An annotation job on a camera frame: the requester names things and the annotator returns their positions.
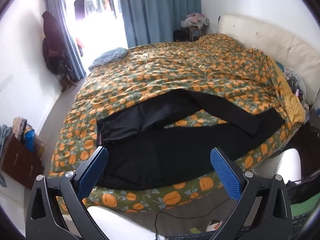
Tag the wide blue curtain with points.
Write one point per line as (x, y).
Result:
(160, 10)

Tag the green cloth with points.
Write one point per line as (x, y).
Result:
(301, 206)

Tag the wooden stool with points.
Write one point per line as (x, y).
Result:
(196, 32)

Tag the light blue folded cloth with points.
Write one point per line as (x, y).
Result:
(110, 55)

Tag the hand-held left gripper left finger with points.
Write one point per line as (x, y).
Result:
(92, 172)

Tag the pile of pale clothes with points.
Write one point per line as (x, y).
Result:
(196, 20)

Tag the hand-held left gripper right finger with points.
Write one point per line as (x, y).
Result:
(225, 172)

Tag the brown wooden cabinet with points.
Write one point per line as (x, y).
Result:
(17, 160)

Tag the black bag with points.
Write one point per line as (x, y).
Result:
(180, 36)

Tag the pumpkin print blanket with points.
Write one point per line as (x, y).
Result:
(175, 67)

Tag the white crumpled item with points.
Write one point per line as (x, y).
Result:
(214, 225)

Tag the mixed clothes beside headboard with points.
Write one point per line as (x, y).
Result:
(295, 80)

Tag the yellow textured blanket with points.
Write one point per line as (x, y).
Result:
(295, 105)

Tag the heap of clothes on cabinet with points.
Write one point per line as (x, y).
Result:
(27, 135)

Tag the narrow blue curtain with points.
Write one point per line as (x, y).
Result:
(72, 55)

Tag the cream padded headboard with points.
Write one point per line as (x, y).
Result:
(287, 47)

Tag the hanging green shirt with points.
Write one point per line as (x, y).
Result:
(100, 2)
(89, 5)

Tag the coat rack with dark clothes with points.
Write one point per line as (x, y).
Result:
(51, 45)

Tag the black pants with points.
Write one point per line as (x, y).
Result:
(162, 155)

